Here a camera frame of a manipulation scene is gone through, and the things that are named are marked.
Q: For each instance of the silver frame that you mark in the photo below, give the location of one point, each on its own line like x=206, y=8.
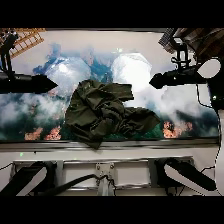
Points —
x=133, y=173

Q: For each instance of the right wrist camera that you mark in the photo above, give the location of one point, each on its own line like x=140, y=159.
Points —
x=182, y=56

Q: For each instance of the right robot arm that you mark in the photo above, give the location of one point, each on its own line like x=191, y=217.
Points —
x=210, y=68

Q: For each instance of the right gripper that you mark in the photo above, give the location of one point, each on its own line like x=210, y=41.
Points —
x=181, y=77

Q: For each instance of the dark green garment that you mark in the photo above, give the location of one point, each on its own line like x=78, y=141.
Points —
x=106, y=113

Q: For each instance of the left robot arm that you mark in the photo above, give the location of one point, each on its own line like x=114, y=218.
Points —
x=23, y=178

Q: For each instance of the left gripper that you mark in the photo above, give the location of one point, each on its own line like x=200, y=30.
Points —
x=20, y=83

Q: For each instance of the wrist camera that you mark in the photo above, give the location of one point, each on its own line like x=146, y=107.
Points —
x=6, y=46
x=182, y=56

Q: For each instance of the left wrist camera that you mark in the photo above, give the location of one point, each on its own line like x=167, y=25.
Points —
x=6, y=46

